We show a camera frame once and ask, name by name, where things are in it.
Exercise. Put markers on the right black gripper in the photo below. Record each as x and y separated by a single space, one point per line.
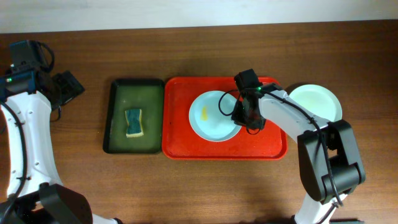
259 124

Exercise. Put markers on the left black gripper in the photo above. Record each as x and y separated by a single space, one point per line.
68 88

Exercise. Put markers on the light blue plate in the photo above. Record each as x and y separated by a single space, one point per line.
209 116

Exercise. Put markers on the pale green plate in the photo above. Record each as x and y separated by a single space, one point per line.
318 100

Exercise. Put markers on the green yellow sponge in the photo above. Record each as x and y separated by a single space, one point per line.
134 123

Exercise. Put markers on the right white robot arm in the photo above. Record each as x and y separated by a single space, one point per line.
330 164

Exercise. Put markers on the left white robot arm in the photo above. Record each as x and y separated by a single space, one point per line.
29 94

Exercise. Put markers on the dark green tray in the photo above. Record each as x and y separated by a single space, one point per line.
146 94

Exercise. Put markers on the red plastic tray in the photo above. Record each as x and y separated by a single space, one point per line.
179 141

